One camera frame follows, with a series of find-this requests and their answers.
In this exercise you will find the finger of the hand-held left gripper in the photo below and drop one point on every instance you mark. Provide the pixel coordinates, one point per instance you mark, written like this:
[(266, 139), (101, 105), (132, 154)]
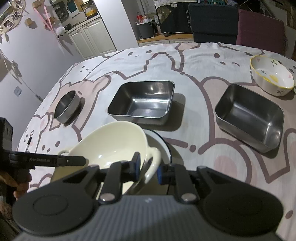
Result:
[(46, 160)]

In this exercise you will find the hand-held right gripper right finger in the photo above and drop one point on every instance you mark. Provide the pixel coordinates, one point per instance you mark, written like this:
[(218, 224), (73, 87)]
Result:
[(160, 176)]

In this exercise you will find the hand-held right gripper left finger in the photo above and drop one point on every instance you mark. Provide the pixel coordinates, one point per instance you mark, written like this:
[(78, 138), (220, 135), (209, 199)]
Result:
[(138, 162)]

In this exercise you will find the round steel bowl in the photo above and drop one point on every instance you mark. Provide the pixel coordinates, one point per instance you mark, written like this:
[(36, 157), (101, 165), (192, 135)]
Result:
[(67, 111)]

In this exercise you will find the steel rectangular container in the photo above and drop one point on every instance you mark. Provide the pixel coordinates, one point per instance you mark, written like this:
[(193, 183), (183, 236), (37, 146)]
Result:
[(143, 102), (249, 118)]

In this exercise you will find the white floral bowl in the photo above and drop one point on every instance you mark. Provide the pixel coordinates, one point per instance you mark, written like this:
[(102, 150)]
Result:
[(270, 74)]

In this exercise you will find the person's left hand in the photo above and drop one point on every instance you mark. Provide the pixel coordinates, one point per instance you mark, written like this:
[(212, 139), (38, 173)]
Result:
[(22, 188)]

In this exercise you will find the black marker pen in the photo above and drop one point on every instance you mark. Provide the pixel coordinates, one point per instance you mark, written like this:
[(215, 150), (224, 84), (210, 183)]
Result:
[(29, 143)]

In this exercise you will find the white plush toy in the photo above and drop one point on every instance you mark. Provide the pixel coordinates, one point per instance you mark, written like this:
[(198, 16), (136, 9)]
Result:
[(61, 31)]

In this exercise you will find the printed cartoon tablecloth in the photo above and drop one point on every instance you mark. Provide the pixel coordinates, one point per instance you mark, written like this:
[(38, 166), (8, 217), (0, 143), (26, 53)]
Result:
[(208, 58)]

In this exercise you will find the wooden-topped low cabinet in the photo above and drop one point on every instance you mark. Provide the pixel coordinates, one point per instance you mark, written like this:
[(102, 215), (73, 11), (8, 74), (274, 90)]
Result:
[(166, 37)]

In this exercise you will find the white kitchen base cabinet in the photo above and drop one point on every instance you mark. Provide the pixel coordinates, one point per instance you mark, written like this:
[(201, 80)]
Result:
[(94, 39)]

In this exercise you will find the pink ribbon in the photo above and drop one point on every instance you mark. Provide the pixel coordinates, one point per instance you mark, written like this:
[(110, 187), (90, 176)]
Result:
[(46, 14)]

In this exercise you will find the grey trash bin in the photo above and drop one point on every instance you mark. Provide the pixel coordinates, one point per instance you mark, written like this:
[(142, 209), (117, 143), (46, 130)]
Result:
[(145, 30)]

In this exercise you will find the black printed cloth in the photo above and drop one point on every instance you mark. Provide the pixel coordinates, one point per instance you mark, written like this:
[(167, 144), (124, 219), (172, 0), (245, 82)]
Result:
[(178, 20)]

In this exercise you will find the yellow pot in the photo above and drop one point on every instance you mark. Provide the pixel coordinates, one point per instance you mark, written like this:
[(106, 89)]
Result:
[(91, 12)]

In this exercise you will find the dark blue chair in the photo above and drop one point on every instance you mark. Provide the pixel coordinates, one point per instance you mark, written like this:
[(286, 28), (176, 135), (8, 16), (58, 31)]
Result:
[(212, 23)]

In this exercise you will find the maroon chair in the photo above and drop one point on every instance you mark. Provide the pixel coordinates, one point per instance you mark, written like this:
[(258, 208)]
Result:
[(259, 30)]

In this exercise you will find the wall socket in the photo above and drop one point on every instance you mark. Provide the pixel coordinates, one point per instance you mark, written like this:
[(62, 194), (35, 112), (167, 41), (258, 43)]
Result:
[(17, 90)]

